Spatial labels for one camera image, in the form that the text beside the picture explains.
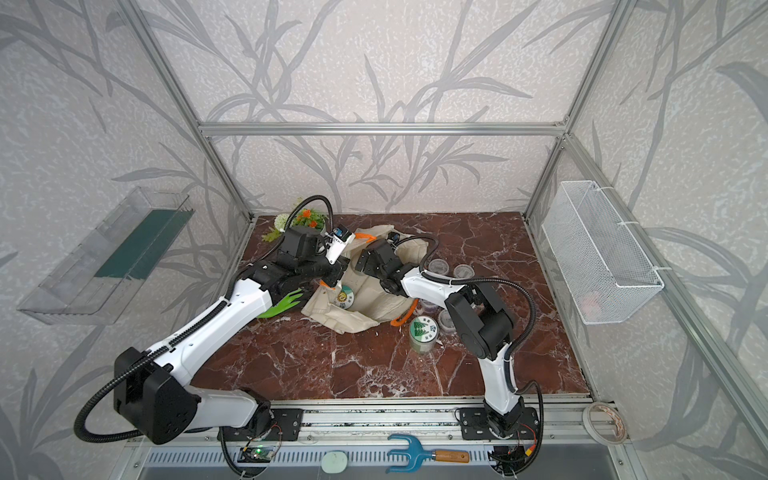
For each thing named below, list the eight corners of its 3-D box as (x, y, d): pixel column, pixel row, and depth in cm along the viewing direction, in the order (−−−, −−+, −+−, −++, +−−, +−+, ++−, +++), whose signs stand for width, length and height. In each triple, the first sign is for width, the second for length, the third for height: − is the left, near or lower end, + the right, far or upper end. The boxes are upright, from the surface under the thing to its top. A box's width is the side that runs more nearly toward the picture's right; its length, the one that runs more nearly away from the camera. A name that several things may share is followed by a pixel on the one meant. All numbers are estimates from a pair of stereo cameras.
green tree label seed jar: (409, 354, 87) (410, 343, 80) (409, 328, 92) (409, 315, 86) (436, 354, 87) (439, 343, 80) (434, 328, 92) (437, 315, 86)
